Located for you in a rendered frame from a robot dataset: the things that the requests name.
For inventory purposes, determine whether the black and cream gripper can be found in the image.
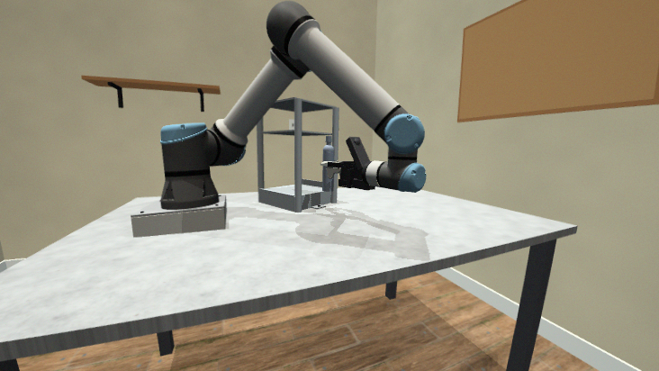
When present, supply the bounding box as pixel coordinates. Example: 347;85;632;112
320;161;375;191

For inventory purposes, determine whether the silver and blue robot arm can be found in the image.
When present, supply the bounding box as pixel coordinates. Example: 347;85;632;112
160;1;426;210

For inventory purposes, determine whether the dark grey bottle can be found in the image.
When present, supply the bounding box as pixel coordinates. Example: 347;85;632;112
322;136;334;192

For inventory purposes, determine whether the white shelving unit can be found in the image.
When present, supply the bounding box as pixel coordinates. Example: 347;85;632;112
257;97;339;213

